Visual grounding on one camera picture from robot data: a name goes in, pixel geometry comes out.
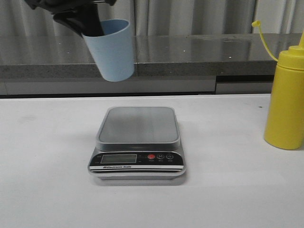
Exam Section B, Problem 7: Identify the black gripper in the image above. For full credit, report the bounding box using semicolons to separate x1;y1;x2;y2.
25;0;116;37

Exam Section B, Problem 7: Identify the light blue plastic cup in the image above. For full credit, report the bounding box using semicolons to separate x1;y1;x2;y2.
83;19;134;82

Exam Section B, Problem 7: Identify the grey stone counter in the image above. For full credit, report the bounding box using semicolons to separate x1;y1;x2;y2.
0;33;304;98

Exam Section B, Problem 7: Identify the grey curtain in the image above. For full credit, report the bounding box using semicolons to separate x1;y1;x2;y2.
0;0;304;37

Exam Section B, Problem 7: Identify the yellow squeeze bottle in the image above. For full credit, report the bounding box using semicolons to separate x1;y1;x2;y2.
252;20;304;150

